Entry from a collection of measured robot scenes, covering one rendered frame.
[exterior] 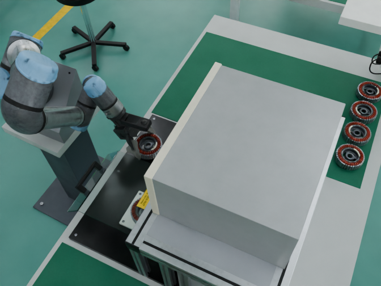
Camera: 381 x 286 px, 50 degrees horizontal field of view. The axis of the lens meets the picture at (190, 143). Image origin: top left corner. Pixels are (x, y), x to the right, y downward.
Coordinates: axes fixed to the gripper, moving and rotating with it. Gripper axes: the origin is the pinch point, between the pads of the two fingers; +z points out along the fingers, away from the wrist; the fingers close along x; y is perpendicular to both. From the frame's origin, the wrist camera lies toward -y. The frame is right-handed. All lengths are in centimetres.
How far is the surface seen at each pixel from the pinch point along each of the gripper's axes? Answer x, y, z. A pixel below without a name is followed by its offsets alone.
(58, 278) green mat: 58, 9, 4
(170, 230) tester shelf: 38, -41, -8
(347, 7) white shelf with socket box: -66, -65, -4
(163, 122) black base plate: -17.8, 6.3, 3.7
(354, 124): -49, -59, 42
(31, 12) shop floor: -129, 214, -31
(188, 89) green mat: -41.2, 6.6, 6.0
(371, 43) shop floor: -203, -21, 111
